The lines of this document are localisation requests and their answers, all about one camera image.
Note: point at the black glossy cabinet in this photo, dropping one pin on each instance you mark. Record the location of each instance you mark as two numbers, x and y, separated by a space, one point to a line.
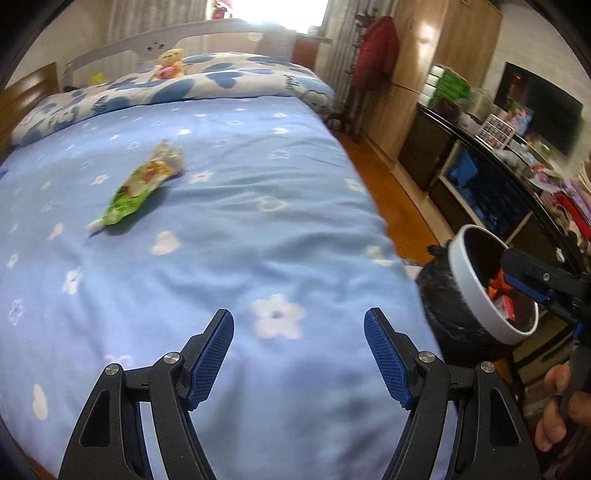
425 147

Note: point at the light wooden wardrobe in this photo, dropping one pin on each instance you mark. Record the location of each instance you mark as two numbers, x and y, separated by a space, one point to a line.
425 69

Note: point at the wooden headboard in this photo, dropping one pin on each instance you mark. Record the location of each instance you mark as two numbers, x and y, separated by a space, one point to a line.
32 87

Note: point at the grey patterned curtain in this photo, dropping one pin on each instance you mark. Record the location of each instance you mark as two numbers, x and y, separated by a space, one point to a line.
152 14
344 46

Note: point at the red packet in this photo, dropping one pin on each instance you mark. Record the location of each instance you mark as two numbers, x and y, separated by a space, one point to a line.
505 307

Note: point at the black flat television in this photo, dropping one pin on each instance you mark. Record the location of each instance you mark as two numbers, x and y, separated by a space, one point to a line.
549 110

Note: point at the person's right hand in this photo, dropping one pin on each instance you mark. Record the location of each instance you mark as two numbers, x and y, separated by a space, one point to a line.
551 429

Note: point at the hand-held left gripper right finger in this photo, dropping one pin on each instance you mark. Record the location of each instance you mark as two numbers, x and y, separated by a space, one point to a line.
385 360

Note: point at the black bin white rim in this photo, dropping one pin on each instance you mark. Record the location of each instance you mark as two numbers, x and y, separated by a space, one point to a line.
443 314

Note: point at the white round trash bin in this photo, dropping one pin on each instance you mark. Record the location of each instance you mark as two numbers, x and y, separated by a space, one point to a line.
461 277

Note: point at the blue board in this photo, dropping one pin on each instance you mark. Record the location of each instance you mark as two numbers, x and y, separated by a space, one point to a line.
464 168

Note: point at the pile of assorted clutter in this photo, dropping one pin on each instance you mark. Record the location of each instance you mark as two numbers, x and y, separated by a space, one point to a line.
554 184

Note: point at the blue white printed quilt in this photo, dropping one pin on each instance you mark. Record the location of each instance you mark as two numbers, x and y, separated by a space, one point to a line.
221 87

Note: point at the green snack packet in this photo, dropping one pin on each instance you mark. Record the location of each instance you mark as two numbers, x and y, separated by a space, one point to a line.
134 194

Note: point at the yellow teddy bear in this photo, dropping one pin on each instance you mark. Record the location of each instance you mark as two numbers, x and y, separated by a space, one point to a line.
168 62

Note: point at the blue floral bed sheet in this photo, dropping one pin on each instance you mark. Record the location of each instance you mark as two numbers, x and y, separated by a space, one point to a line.
231 184

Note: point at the red padded coat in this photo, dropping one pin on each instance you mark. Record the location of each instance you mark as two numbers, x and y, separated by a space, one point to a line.
376 50

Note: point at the grey bed rail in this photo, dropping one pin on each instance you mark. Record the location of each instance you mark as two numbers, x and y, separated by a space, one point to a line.
138 44

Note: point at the small yellow toy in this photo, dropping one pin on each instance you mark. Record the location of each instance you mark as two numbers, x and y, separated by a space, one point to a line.
96 77

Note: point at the sheet of small photos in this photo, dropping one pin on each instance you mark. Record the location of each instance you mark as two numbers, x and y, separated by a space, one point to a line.
496 131

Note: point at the wooden window cabinet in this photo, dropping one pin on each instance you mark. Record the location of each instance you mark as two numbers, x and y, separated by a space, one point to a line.
304 50

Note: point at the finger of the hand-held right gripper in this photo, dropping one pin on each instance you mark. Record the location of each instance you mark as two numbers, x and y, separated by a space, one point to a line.
540 274
568 311

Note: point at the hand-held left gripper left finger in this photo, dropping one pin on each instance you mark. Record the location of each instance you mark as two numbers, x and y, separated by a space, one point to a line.
210 360

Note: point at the stack of green boxes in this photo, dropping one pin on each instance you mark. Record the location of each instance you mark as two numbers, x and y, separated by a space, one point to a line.
445 83

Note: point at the dark wooden coat rack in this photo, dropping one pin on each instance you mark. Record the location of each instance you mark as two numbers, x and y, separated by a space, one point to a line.
358 115

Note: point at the orange wrapper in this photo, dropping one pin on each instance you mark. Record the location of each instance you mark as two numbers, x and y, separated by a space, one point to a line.
498 285

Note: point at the bright window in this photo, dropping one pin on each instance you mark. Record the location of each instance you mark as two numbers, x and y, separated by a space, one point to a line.
277 14

